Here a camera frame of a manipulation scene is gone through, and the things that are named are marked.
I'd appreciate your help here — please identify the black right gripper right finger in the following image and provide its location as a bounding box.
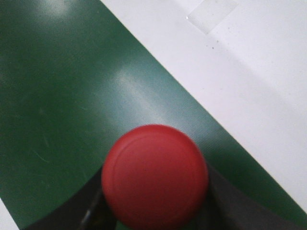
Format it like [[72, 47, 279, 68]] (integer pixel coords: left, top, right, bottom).
[[194, 165, 304, 230]]

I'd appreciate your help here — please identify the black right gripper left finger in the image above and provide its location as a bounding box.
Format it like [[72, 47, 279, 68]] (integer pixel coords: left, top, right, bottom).
[[24, 168, 117, 230]]

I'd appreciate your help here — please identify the red mushroom push button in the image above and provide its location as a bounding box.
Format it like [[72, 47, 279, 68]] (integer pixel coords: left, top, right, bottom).
[[101, 125, 209, 230]]

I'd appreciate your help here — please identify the green conveyor belt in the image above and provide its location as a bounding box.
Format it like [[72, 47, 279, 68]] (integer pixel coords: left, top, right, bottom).
[[0, 0, 307, 230]]

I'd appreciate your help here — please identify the clear tape patch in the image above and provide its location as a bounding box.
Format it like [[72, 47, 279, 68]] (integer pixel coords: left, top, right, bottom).
[[186, 0, 238, 34]]

